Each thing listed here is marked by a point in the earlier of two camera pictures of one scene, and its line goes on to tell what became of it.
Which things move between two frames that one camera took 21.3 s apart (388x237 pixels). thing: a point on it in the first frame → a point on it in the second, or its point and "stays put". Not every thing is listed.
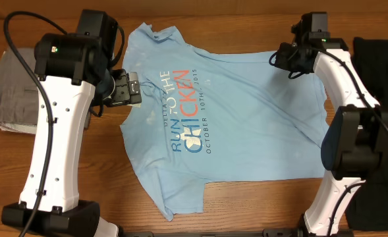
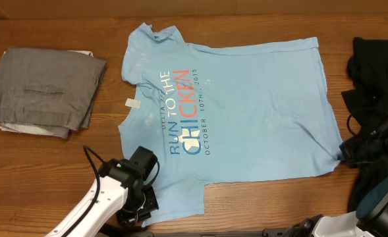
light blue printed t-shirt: [209, 116] stays put
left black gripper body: [116, 91] → [139, 209]
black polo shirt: [378, 204] stays put
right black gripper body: [288, 59] → [361, 154]
